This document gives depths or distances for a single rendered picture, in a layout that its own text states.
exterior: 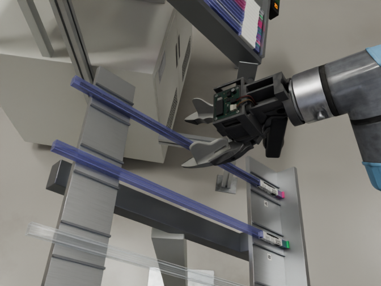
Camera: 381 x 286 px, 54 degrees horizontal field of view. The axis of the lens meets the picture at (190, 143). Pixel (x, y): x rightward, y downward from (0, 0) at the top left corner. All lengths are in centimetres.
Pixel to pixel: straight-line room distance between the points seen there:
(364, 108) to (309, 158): 127
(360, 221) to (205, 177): 67
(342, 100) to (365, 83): 4
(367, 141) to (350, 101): 6
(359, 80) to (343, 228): 121
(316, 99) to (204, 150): 19
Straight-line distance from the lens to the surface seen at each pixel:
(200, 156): 60
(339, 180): 178
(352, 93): 53
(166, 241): 70
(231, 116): 54
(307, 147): 182
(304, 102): 53
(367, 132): 54
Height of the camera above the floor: 147
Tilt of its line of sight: 57 degrees down
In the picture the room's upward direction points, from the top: straight up
